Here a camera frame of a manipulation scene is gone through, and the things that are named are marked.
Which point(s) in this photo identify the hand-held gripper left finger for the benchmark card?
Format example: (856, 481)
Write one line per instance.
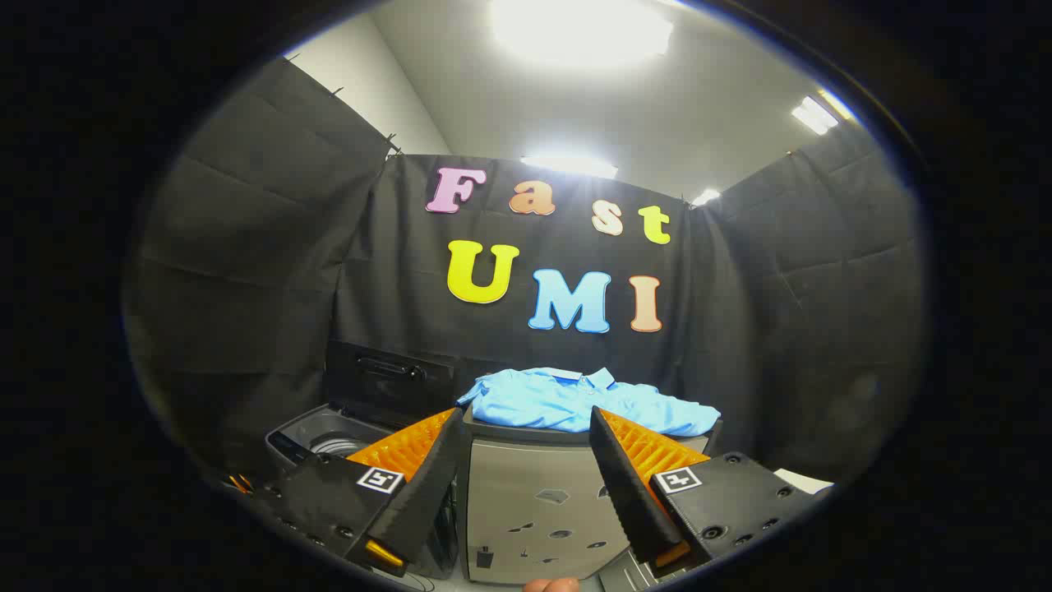
(427, 485)

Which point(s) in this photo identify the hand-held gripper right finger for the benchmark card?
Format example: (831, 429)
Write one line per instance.
(629, 485)

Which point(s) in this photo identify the light blue polo shirt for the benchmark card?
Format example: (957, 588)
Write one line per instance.
(534, 399)

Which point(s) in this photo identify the grey cabinet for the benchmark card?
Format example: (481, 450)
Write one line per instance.
(526, 473)

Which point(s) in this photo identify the small orange object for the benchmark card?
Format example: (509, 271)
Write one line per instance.
(241, 483)

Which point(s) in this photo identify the black backdrop cloth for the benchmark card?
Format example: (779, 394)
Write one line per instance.
(411, 271)

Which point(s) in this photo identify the ceiling light panel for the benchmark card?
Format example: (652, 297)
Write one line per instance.
(705, 197)
(814, 115)

